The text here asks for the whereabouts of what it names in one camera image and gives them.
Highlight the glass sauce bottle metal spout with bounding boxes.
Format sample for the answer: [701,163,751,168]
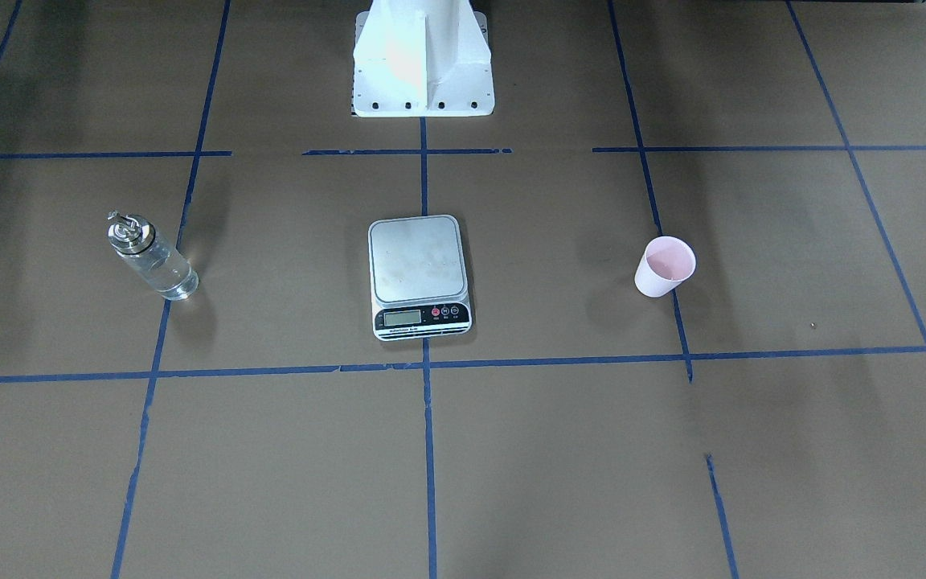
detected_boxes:
[107,211,199,301]

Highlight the white digital kitchen scale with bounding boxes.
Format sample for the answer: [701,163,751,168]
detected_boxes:
[367,214,473,342]

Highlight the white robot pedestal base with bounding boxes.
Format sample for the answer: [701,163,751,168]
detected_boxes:
[350,1,496,118]

